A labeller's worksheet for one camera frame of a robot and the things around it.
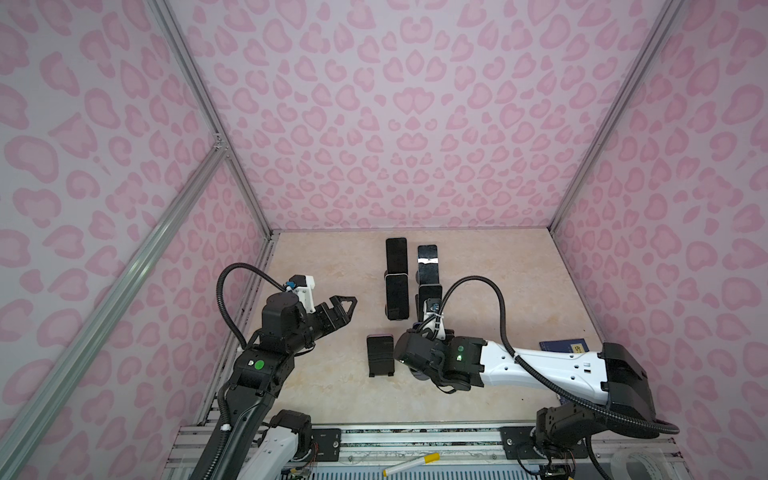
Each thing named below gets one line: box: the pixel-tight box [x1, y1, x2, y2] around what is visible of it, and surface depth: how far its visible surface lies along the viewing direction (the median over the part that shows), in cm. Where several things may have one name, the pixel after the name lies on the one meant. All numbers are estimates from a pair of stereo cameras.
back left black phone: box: [386, 237, 408, 274], surface depth 100 cm
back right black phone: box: [417, 244, 439, 285], surface depth 103 cm
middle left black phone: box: [385, 274, 409, 320], surface depth 93 cm
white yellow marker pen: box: [382, 452, 441, 477], surface depth 72 cm
